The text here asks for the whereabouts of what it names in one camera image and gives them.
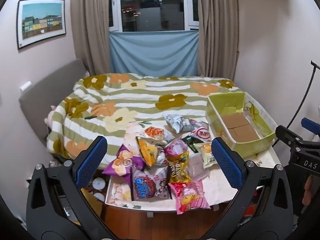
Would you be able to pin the pink round snack packet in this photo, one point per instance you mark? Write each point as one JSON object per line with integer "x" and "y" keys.
{"x": 176, "y": 148}

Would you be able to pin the white blue snack packet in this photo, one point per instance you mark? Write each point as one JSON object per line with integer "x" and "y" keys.
{"x": 196, "y": 122}

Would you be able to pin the floral striped blanket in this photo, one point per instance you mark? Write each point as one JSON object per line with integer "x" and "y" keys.
{"x": 140, "y": 97}

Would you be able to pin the beige curtain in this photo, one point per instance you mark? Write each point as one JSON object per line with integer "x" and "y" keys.
{"x": 90, "y": 30}
{"x": 217, "y": 30}

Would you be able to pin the cream cake packet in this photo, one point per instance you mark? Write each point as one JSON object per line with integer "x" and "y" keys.
{"x": 208, "y": 153}

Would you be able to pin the silver snack packet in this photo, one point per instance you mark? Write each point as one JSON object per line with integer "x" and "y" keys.
{"x": 176, "y": 122}

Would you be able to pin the window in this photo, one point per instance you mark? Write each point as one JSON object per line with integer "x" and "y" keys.
{"x": 152, "y": 10}

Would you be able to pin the pink chips packet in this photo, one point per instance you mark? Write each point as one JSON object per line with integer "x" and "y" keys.
{"x": 190, "y": 195}

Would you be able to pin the white wall switch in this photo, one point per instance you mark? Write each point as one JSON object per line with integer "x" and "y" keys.
{"x": 25, "y": 86}

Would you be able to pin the purple snack packet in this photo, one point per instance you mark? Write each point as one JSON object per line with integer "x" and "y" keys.
{"x": 122, "y": 163}

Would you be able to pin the blue cookie packet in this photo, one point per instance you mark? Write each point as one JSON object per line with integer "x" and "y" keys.
{"x": 150, "y": 185}

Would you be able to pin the grey headboard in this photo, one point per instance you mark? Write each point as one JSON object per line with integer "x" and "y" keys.
{"x": 45, "y": 97}

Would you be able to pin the person's right hand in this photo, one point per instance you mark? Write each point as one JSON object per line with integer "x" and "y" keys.
{"x": 310, "y": 190}

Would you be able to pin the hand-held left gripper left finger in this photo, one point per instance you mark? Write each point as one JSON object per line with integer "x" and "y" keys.
{"x": 91, "y": 162}

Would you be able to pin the yellow orange chips packet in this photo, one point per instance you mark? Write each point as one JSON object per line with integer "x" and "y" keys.
{"x": 148, "y": 152}

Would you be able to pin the red white snack packet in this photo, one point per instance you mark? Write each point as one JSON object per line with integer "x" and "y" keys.
{"x": 203, "y": 133}

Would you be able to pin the brown cardboard piece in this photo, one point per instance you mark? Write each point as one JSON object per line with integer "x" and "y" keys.
{"x": 235, "y": 120}
{"x": 243, "y": 133}

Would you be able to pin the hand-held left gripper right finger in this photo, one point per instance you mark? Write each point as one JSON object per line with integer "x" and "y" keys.
{"x": 226, "y": 162}

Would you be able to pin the plain white packet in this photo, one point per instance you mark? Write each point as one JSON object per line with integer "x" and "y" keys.
{"x": 197, "y": 167}

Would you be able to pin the yellow black snack packet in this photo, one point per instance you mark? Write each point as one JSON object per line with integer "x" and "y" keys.
{"x": 178, "y": 170}

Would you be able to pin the dark green snack packet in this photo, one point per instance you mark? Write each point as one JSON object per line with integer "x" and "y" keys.
{"x": 191, "y": 142}

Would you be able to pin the framed wall picture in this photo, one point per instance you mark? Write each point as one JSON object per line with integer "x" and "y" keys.
{"x": 41, "y": 22}

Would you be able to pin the green cardboard box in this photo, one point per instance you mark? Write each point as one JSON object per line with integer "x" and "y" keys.
{"x": 252, "y": 145}

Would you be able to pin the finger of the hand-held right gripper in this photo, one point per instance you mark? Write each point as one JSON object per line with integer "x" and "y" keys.
{"x": 290, "y": 135}
{"x": 311, "y": 125}

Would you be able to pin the light blue cloth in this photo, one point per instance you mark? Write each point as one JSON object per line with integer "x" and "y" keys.
{"x": 153, "y": 52}

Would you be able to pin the white round lid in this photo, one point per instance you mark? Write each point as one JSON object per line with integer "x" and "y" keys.
{"x": 99, "y": 196}
{"x": 98, "y": 183}

